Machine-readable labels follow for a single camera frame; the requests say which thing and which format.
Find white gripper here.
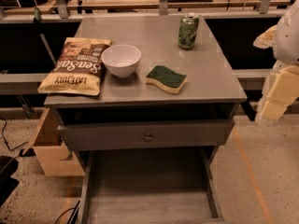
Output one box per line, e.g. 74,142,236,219
253,0,299,126

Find green soda can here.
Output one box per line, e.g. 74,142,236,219
178,13,199,49

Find grey top drawer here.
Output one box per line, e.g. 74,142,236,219
58,119,235,151

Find grey metal drawer cabinet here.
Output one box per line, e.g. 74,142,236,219
46,16,246,224

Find grey open middle drawer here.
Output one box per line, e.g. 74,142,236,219
78,147,225,224

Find green yellow sponge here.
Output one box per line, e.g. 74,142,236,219
146,65,187,94

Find white bowl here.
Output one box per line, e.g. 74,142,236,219
101,45,141,77

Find sea salt chips bag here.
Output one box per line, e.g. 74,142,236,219
37,37,112,96

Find cardboard box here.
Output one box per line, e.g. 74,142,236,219
21,108,85,176

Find black floor cable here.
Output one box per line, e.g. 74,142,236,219
0,118,29,153

